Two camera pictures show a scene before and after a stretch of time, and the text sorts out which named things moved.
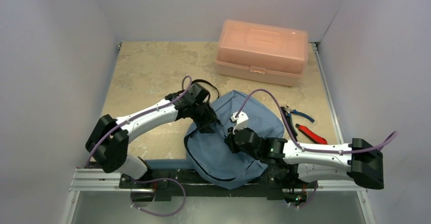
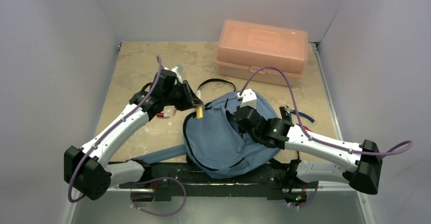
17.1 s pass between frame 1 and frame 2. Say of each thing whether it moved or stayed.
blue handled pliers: stayed
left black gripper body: moved
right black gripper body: moved
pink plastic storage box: stayed
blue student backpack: moved
